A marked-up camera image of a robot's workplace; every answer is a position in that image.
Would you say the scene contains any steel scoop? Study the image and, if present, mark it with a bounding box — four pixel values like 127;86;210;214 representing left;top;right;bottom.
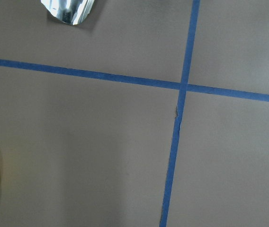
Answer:
40;0;94;26

